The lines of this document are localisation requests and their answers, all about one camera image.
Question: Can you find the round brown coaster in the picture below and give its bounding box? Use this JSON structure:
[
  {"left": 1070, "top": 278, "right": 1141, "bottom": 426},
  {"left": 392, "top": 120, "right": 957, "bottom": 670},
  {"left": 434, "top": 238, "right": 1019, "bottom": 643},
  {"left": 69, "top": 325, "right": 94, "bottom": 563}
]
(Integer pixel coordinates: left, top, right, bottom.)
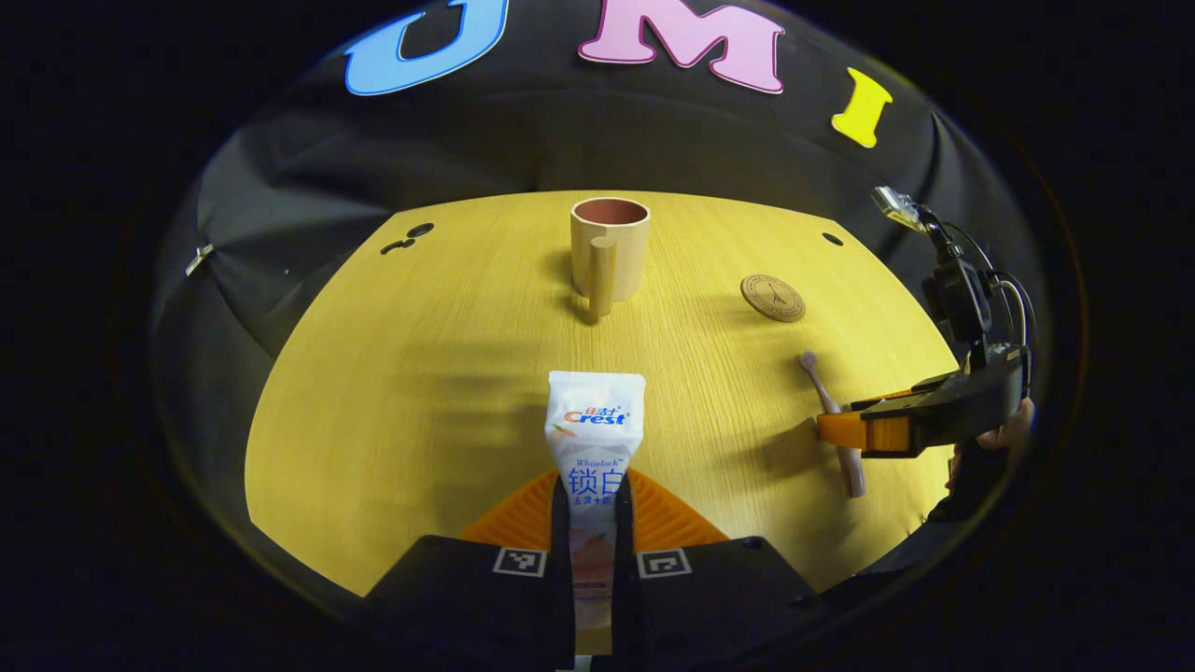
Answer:
[{"left": 740, "top": 274, "right": 807, "bottom": 324}]

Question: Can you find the white toothpaste tube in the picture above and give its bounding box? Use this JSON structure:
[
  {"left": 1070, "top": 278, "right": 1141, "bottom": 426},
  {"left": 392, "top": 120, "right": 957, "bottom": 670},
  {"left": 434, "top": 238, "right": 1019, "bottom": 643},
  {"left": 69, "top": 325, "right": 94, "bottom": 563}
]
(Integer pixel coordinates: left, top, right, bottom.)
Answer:
[{"left": 544, "top": 371, "right": 647, "bottom": 656}]

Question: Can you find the beige cup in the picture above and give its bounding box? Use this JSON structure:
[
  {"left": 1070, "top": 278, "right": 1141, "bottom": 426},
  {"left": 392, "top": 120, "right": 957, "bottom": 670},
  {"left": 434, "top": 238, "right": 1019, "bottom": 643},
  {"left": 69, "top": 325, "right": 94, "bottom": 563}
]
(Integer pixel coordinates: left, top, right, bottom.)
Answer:
[{"left": 570, "top": 197, "right": 652, "bottom": 319}]

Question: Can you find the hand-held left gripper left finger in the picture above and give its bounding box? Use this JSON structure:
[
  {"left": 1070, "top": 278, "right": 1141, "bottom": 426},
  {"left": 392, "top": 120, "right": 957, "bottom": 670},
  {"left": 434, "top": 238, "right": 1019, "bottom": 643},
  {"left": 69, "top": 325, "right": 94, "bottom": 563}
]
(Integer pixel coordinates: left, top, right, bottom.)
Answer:
[{"left": 364, "top": 469, "right": 575, "bottom": 669}]

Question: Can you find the pink toothbrush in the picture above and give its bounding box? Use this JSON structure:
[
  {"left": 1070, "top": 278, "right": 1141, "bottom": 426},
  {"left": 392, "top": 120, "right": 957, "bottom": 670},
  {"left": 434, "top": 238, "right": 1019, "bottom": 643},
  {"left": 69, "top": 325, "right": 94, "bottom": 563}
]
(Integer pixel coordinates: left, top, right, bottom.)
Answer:
[{"left": 799, "top": 351, "right": 867, "bottom": 498}]

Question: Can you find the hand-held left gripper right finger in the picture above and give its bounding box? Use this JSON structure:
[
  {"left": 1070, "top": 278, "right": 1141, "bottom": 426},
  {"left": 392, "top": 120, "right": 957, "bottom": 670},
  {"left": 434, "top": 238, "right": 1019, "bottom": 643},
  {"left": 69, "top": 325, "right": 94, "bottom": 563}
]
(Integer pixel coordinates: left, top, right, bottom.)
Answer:
[{"left": 614, "top": 469, "right": 822, "bottom": 669}]

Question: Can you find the black backdrop cloth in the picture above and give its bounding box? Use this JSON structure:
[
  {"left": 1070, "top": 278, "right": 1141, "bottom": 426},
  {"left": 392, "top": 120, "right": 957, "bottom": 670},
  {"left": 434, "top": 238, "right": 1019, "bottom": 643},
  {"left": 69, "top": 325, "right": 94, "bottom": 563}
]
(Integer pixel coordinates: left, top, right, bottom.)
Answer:
[{"left": 149, "top": 0, "right": 1047, "bottom": 524}]

